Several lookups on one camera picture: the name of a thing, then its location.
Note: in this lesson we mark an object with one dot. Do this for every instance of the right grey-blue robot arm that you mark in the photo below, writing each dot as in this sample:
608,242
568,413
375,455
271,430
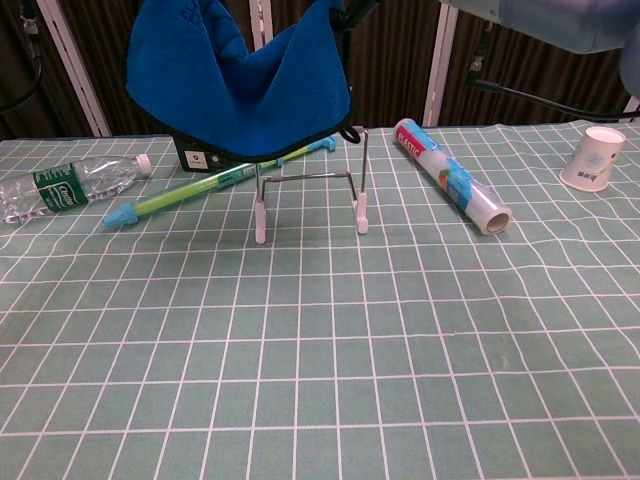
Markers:
560,20

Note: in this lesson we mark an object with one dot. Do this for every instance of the clear plastic water bottle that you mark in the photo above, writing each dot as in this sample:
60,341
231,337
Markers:
65,187

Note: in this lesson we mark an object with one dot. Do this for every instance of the toothpaste tube package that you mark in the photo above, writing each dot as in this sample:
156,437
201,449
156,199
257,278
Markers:
450,175

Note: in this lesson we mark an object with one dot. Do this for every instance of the green grid cutting mat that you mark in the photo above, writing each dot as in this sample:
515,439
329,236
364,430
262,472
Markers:
320,325

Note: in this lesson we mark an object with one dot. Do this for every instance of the green blue water pump toy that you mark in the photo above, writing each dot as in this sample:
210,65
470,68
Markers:
170,196

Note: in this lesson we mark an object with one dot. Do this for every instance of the blue square cloth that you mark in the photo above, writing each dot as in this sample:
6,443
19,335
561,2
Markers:
235,95

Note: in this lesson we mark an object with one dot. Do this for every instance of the black cardboard box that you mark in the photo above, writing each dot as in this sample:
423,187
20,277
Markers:
200,159

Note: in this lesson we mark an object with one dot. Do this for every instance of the white paper cup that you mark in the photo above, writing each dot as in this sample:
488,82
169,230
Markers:
592,160

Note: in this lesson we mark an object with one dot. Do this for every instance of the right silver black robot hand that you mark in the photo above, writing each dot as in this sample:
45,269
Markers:
357,10

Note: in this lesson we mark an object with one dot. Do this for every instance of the white partition frame post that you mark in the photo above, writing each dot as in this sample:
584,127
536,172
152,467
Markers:
261,25
75,65
440,65

